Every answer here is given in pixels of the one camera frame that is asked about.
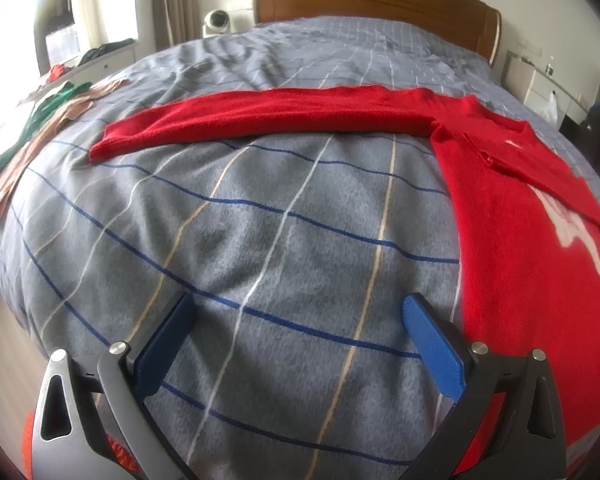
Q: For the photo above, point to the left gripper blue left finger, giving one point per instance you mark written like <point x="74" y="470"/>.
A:
<point x="91" y="421"/>

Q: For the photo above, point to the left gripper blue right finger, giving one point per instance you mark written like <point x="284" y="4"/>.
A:
<point x="505" y="422"/>

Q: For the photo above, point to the red knit sweater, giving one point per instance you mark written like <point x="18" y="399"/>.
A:
<point x="299" y="251"/>

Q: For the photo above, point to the dark clothes on cabinet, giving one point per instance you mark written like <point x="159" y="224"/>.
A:
<point x="104" y="49"/>

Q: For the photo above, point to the pink striped garment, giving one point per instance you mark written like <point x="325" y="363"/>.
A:
<point x="68" y="112"/>

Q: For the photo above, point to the blue plaid bed cover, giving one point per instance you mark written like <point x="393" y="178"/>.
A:
<point x="525" y="203"/>

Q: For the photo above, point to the green garment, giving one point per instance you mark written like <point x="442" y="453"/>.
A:
<point x="39" y="115"/>

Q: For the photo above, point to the red item on cabinet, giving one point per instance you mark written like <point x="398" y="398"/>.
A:
<point x="57" y="71"/>

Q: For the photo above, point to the white plastic bag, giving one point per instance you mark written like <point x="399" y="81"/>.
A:
<point x="550" y="111"/>

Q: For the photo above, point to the white nightstand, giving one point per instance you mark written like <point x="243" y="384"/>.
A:
<point x="533" y="88"/>

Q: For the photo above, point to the white round fan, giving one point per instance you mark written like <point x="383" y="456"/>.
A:
<point x="216" y="23"/>

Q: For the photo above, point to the beige curtain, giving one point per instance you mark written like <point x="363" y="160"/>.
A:
<point x="175" y="22"/>

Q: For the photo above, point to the wooden headboard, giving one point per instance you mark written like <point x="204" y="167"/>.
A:
<point x="470" y="24"/>

